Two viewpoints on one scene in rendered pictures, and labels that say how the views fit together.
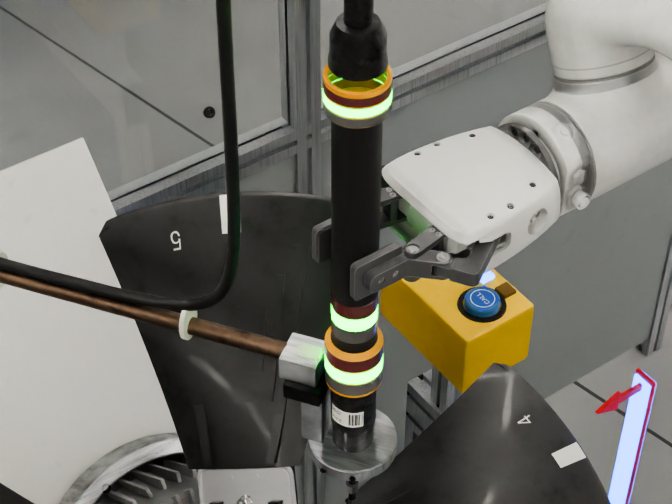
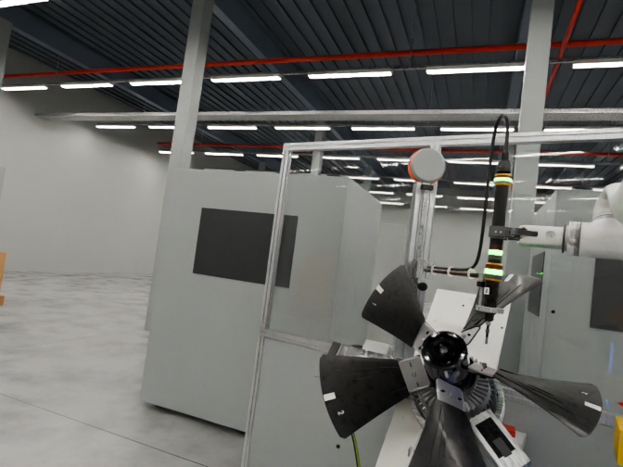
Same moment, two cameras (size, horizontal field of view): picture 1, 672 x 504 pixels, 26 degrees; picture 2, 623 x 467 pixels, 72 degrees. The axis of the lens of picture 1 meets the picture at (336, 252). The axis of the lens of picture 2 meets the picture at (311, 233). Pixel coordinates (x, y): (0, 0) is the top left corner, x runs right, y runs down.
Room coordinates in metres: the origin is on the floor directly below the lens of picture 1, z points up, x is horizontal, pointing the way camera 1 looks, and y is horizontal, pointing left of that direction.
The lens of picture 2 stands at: (-0.16, -0.88, 1.42)
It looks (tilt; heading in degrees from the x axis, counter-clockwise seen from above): 3 degrees up; 68
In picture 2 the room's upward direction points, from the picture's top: 7 degrees clockwise
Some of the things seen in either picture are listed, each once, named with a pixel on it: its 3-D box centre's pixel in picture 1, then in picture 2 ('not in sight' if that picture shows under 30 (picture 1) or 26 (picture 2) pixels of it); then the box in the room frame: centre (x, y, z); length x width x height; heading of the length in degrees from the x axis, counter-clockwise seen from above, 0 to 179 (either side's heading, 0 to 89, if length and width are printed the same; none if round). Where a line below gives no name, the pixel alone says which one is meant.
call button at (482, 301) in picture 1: (482, 302); not in sight; (1.14, -0.16, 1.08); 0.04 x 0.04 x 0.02
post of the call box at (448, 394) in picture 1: (449, 369); not in sight; (1.17, -0.14, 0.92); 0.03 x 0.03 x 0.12; 35
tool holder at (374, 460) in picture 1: (340, 403); (489, 292); (0.73, 0.00, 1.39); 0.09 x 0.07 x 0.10; 70
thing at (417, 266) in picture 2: not in sight; (421, 270); (0.94, 0.58, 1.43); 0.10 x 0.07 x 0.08; 70
